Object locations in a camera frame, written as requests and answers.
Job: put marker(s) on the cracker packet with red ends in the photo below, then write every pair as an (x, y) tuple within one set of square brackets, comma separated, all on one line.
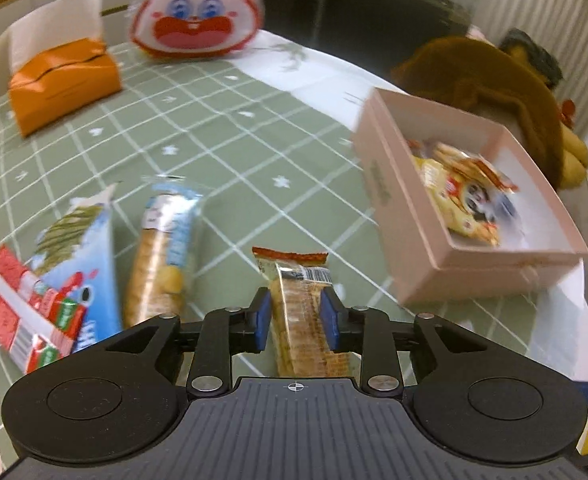
[(294, 320)]

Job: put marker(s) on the black cabinet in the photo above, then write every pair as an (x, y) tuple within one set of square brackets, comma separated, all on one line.
[(384, 5)]

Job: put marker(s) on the pale grey grid tablecloth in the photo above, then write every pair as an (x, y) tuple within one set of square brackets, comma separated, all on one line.
[(324, 75)]

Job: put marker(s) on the dark jacket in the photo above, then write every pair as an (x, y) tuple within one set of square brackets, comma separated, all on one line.
[(534, 55)]

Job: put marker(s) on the blue snack packet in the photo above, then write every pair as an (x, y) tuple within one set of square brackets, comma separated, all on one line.
[(93, 260)]

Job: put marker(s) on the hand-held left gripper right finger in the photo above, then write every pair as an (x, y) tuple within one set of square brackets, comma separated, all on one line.
[(331, 320)]

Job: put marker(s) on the yellow panda snack packet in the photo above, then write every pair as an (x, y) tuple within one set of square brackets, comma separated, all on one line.
[(464, 200)]

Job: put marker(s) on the rabbit face bag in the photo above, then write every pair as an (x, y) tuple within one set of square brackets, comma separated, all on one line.
[(198, 15)]

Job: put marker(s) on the red toy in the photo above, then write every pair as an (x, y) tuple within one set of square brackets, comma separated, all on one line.
[(568, 112)]

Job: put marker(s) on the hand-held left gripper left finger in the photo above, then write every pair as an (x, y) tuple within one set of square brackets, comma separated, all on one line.
[(262, 320)]

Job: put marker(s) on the clear bun packet orange print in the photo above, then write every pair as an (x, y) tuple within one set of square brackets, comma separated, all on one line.
[(469, 160)]

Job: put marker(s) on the pink cardboard box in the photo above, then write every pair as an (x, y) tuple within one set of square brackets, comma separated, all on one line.
[(414, 260)]

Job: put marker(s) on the clear biscuit roll packet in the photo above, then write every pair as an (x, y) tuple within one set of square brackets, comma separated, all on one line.
[(158, 260)]

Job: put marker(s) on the orange tissue box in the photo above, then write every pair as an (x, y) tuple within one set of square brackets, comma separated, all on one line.
[(63, 85)]

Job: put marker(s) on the red snack packet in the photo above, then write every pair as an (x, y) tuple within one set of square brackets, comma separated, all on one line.
[(8, 310)]

